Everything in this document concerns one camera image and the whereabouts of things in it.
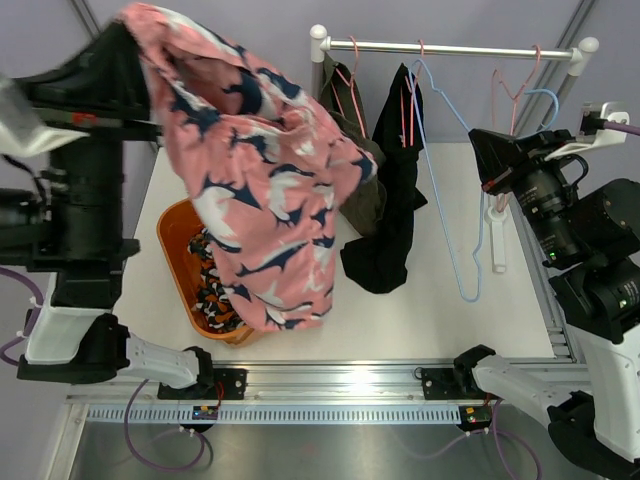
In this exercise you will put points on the pink shark print shorts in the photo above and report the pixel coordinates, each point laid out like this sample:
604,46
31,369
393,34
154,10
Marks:
264,164

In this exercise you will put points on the orange camouflage print shorts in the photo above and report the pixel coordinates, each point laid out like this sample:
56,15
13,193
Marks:
212,300

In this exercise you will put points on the white slotted cable duct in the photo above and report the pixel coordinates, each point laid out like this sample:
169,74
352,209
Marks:
229,414

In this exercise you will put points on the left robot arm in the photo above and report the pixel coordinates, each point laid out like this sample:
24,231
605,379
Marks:
70,226

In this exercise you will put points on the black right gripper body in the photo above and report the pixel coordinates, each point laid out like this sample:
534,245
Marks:
545,193

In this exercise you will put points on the orange plastic laundry basket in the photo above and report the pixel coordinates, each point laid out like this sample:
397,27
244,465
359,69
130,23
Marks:
176,226

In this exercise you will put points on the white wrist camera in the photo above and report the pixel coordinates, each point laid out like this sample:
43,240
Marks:
602,125
23,133

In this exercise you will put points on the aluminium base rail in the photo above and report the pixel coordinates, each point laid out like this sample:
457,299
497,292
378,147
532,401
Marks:
350,382

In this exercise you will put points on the white and steel clothes rack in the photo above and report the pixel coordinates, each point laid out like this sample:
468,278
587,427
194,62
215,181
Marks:
576,57

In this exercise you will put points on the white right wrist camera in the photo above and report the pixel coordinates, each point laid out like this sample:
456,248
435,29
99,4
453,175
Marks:
602,125

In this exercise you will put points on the olive green shorts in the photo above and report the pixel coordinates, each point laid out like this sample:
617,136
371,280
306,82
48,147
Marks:
365,207

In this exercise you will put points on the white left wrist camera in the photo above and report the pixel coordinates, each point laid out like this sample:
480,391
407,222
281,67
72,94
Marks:
23,133

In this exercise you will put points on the black shorts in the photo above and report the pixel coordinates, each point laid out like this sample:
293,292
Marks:
377,263

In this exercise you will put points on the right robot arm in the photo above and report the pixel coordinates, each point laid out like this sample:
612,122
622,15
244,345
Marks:
590,241

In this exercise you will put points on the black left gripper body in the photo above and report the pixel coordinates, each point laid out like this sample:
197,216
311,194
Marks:
105,117

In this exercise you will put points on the blue wire hanger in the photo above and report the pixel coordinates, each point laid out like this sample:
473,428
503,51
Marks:
459,201

